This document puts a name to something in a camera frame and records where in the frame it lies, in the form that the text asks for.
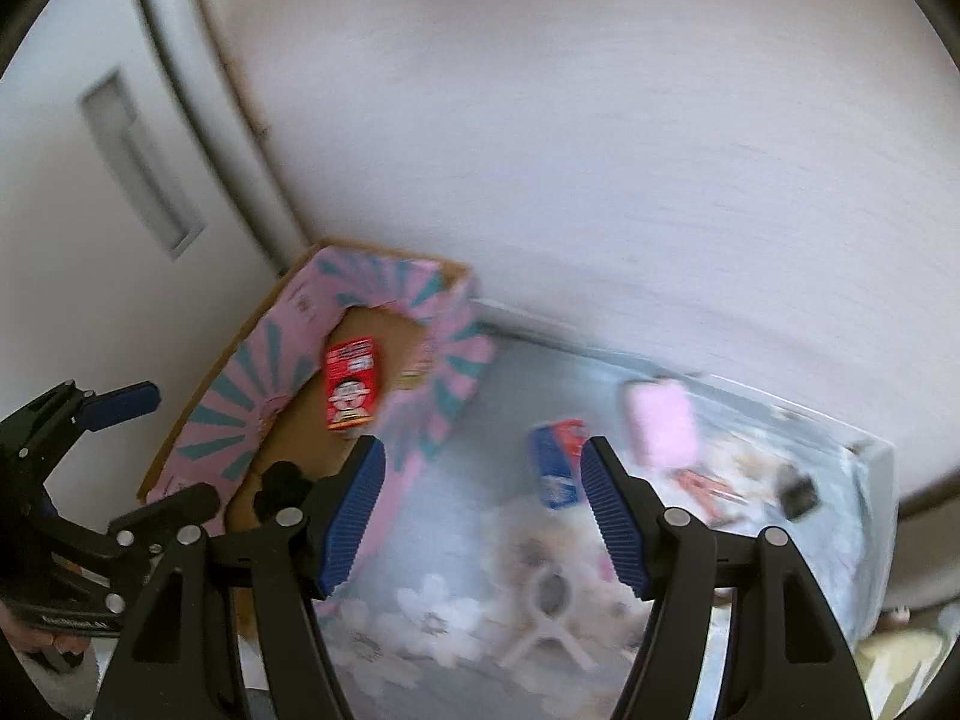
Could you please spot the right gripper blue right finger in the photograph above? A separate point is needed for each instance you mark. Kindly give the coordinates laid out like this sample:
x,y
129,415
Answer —
x,y
611,494

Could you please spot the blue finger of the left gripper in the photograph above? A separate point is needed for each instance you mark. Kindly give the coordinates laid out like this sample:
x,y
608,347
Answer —
x,y
100,411
165,517

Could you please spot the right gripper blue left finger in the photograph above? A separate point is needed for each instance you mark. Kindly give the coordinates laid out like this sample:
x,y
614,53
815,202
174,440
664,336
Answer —
x,y
344,509

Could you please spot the black hair scrunchie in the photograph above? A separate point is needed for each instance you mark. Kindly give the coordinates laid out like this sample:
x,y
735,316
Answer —
x,y
282,486

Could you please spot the pink clothespin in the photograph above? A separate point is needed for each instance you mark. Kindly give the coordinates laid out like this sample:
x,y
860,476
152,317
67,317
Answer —
x,y
719,503

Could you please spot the pink sponge block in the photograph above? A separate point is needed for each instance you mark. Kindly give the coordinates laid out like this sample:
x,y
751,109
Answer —
x,y
663,424

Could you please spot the white plastic clip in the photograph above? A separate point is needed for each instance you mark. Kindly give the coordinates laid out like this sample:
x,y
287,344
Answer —
x,y
549,598

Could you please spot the red cartoon snack box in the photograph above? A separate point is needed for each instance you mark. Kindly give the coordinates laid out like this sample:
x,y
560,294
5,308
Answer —
x,y
351,383

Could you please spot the black cosmetic jar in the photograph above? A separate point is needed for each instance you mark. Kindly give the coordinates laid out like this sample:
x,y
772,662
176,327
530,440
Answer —
x,y
796,493

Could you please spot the person's left hand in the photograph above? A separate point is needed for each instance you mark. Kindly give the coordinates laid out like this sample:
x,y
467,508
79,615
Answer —
x,y
59,652

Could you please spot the blue red white packet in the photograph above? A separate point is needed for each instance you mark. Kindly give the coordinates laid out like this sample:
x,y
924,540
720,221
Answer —
x,y
555,453

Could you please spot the blue floral tablecloth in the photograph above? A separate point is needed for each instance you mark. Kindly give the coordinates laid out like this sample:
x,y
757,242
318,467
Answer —
x,y
419,630

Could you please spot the pink teal cardboard box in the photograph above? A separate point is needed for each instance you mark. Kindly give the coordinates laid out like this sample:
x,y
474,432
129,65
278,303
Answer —
x,y
263,401

